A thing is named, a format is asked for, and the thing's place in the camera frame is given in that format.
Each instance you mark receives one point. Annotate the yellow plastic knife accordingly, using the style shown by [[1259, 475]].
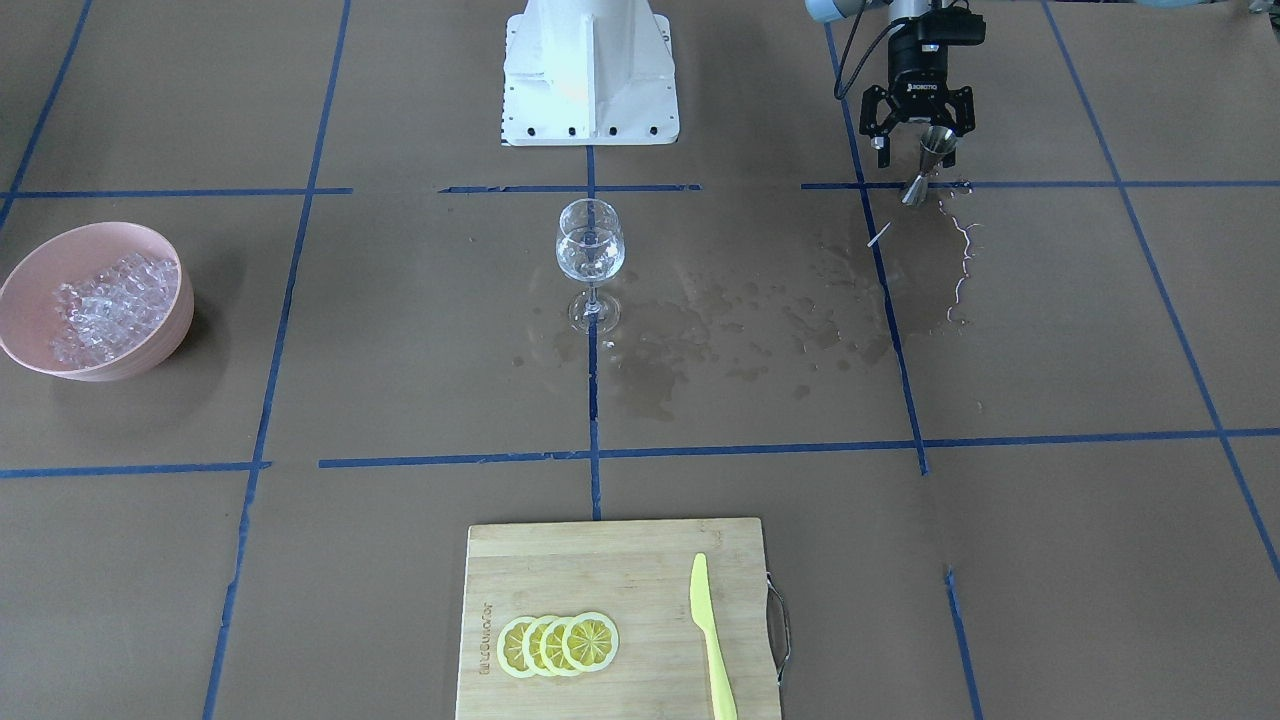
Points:
[[702, 614]]

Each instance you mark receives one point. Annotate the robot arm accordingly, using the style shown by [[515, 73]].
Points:
[[830, 11]]

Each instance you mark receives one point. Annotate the bamboo cutting board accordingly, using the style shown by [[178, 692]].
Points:
[[636, 572]]

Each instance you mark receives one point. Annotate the pink bowl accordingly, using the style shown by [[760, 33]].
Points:
[[28, 322]]

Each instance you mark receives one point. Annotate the steel double jigger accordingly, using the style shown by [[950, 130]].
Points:
[[935, 145]]

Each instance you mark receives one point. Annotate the lemon slice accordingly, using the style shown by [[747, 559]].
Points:
[[511, 654], [551, 647], [531, 645], [590, 642]]

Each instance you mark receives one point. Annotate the clear wine glass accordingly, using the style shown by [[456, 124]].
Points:
[[590, 250]]

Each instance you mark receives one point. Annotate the clear ice cubes pile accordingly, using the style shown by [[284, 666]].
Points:
[[108, 314]]

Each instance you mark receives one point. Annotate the white camera pole base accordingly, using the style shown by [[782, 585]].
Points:
[[589, 73]]

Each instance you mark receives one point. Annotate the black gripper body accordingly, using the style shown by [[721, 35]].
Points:
[[914, 68]]

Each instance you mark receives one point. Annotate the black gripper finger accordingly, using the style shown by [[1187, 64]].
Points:
[[876, 121], [963, 119]]

